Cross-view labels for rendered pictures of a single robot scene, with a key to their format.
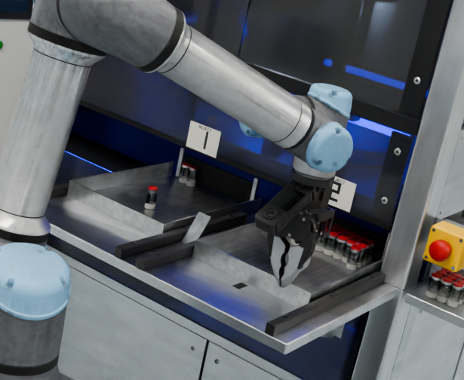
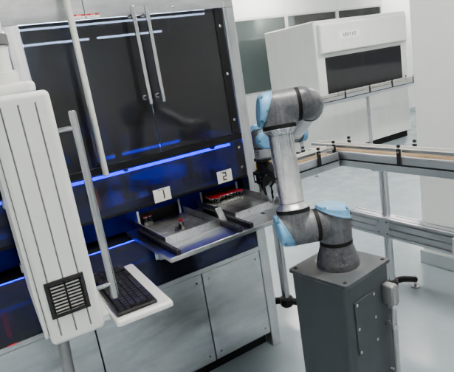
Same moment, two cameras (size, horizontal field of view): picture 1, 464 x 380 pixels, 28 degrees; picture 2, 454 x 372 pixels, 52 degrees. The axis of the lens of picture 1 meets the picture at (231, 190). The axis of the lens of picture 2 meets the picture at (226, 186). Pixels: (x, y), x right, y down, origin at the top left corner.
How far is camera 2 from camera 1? 1.96 m
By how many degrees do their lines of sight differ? 60
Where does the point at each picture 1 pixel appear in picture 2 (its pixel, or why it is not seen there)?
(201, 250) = (239, 215)
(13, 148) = (295, 176)
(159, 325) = (176, 288)
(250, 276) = (260, 208)
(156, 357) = (181, 303)
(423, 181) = (250, 151)
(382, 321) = not seen: hidden behind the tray
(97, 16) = (320, 102)
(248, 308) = not seen: hidden behind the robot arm
